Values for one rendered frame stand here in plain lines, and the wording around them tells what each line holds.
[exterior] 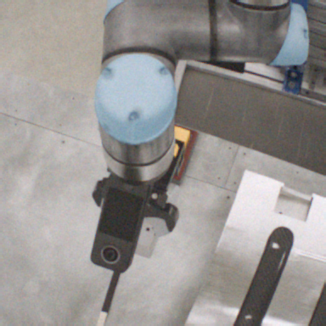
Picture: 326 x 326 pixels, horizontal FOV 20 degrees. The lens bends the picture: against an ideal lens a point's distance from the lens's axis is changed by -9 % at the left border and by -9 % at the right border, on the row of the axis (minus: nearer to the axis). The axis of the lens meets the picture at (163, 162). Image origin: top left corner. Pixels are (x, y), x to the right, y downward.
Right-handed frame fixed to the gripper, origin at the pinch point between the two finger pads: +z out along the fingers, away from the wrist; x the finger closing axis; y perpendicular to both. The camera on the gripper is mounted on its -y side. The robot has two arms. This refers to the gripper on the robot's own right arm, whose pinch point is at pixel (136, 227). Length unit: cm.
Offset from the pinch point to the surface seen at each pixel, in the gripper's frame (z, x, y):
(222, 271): 6.6, -12.0, -0.2
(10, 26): 95, 67, 69
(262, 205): 6.1, -14.0, 10.3
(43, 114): 15.1, 21.8, 16.2
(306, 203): 8.8, -20.2, 13.6
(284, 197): 8.8, -16.7, 13.4
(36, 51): 95, 55, 64
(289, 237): 6.4, -19.3, 7.1
